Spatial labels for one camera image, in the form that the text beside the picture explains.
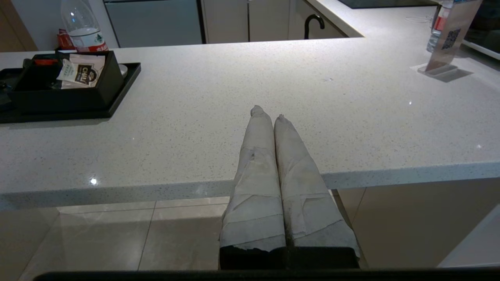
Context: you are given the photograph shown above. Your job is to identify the red bag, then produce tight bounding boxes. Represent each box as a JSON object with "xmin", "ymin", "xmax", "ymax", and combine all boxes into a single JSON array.
[{"xmin": 57, "ymin": 28, "xmax": 77, "ymax": 50}]

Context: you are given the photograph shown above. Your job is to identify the grey refrigerator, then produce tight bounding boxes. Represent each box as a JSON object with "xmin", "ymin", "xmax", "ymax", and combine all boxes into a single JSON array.
[{"xmin": 104, "ymin": 0, "xmax": 204, "ymax": 48}]

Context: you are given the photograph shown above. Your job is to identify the black curved cane handle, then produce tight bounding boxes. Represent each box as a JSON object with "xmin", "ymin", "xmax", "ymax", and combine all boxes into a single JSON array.
[{"xmin": 304, "ymin": 14, "xmax": 325, "ymax": 39}]

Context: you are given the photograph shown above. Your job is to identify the clear acrylic sign holder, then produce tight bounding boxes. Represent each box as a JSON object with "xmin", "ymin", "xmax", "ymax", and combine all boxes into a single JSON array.
[{"xmin": 417, "ymin": 0, "xmax": 483, "ymax": 76}]

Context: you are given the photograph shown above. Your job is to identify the water bottle with slanted label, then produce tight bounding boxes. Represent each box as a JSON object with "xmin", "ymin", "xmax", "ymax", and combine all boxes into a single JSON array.
[{"xmin": 426, "ymin": 0, "xmax": 454, "ymax": 53}]

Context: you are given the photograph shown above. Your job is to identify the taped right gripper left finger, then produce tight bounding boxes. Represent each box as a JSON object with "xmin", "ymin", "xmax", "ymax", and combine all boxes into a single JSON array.
[{"xmin": 219, "ymin": 105, "xmax": 288, "ymax": 270}]

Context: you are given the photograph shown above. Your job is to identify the white tea bag packet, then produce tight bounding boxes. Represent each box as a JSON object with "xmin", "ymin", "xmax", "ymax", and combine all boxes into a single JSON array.
[{"xmin": 57, "ymin": 54, "xmax": 106, "ymax": 89}]

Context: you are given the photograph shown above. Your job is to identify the black serving tray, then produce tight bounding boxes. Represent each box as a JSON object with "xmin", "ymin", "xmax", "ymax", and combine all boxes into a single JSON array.
[{"xmin": 0, "ymin": 62, "xmax": 141, "ymax": 124}]

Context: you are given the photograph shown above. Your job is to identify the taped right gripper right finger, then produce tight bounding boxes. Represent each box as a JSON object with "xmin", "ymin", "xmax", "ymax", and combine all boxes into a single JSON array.
[{"xmin": 273, "ymin": 114, "xmax": 361, "ymax": 270}]

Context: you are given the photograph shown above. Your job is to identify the wooden door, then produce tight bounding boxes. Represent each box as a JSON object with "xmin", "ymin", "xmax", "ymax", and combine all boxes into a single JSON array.
[{"xmin": 0, "ymin": 0, "xmax": 39, "ymax": 53}]

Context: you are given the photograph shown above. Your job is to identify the black compartment organizer box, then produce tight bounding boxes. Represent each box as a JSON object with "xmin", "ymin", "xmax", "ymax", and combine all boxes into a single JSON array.
[{"xmin": 12, "ymin": 51, "xmax": 125, "ymax": 114}]

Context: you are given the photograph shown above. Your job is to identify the black screen appliance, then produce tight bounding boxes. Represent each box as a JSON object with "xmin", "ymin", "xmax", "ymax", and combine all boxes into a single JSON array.
[{"xmin": 461, "ymin": 0, "xmax": 500, "ymax": 61}]

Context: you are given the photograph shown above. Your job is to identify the black induction cooktop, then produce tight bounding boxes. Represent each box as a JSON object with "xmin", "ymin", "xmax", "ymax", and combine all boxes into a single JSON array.
[{"xmin": 338, "ymin": 0, "xmax": 442, "ymax": 9}]

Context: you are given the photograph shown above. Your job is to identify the water bottle with full label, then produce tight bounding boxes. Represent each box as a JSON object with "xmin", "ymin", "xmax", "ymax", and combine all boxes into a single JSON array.
[{"xmin": 61, "ymin": 0, "xmax": 109, "ymax": 53}]

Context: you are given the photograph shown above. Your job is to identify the grey kitchen base cabinets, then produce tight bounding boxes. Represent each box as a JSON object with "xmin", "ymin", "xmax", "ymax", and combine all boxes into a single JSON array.
[{"xmin": 201, "ymin": 0, "xmax": 348, "ymax": 44}]

